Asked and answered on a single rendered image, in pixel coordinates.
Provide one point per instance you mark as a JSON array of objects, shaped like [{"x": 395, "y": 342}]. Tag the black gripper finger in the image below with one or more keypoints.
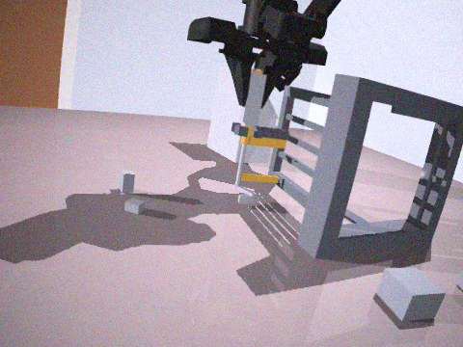
[
  {"x": 274, "y": 68},
  {"x": 240, "y": 63}
]

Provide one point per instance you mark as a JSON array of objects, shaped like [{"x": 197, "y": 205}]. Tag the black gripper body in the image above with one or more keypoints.
[{"x": 209, "y": 29}]

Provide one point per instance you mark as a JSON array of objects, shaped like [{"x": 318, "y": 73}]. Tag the white flat bar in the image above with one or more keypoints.
[{"x": 460, "y": 281}]

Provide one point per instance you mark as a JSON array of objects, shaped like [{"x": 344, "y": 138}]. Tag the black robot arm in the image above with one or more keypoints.
[{"x": 287, "y": 24}]

